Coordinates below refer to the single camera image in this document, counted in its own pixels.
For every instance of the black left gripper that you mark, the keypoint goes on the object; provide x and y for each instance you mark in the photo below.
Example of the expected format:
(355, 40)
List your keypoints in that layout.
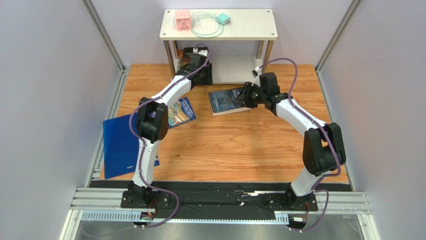
(208, 81)

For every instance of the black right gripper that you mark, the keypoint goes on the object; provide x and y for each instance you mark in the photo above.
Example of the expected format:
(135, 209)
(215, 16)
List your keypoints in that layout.
(246, 92)

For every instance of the dark three days book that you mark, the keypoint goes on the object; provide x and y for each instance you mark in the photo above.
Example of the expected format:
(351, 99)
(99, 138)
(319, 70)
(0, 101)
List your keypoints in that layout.
(184, 56)

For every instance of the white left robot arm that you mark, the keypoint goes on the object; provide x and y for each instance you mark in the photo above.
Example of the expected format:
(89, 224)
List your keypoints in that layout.
(149, 122)

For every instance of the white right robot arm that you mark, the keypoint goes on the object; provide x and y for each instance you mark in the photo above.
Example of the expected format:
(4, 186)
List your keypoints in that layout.
(323, 149)

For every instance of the dark nineteen eighty-four book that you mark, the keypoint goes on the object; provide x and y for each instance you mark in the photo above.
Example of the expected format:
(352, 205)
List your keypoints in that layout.
(222, 102)

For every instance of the blue 91-storey treehouse book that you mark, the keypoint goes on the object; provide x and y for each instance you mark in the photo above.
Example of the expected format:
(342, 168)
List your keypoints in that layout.
(181, 112)

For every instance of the white two-tier shelf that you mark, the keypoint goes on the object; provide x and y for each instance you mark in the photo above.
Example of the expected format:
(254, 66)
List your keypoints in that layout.
(245, 25)

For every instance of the pink power cube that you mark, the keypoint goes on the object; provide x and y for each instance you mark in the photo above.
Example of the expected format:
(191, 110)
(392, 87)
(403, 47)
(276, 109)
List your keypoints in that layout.
(183, 20)

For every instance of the mint green charger plug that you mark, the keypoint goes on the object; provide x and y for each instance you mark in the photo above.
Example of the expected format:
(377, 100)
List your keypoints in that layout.
(223, 19)

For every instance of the blue clip file folder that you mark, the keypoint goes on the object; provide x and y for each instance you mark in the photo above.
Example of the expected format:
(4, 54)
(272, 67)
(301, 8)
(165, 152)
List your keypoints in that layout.
(120, 147)

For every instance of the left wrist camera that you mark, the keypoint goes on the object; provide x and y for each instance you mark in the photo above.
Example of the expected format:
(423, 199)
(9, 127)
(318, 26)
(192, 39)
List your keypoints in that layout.
(203, 51)

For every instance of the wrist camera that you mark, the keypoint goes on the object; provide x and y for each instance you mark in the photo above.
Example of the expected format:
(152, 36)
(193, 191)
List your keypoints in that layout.
(203, 51)
(256, 71)

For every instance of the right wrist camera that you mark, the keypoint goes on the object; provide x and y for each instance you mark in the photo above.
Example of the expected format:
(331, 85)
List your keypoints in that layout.
(256, 71)

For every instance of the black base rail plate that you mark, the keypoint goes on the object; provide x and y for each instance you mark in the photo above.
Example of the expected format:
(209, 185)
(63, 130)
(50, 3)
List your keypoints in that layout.
(239, 201)

